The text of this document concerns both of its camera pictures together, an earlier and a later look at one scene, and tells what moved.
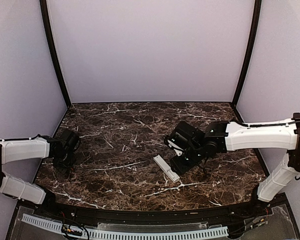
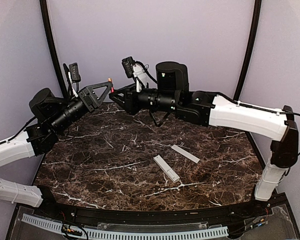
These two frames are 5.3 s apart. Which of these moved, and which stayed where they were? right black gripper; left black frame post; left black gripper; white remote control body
Moved: right black gripper; left black gripper
Stayed: left black frame post; white remote control body
